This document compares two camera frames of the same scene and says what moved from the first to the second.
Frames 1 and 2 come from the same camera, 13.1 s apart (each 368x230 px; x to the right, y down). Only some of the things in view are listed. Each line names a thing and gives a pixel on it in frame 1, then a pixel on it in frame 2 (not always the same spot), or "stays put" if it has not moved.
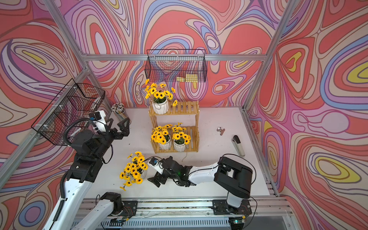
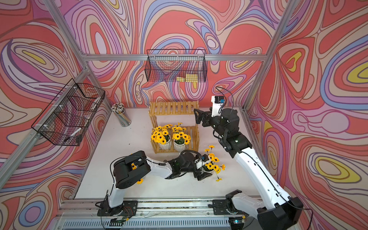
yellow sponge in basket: [189, 78] stays put
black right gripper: [158, 177] -> [207, 115]
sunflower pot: [161, 135] stays put
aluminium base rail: [268, 213] stays put
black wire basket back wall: [176, 65] stays put
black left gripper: [123, 132] -> [198, 175]
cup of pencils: [119, 109] stays put
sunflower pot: [159, 97] -> [210, 166]
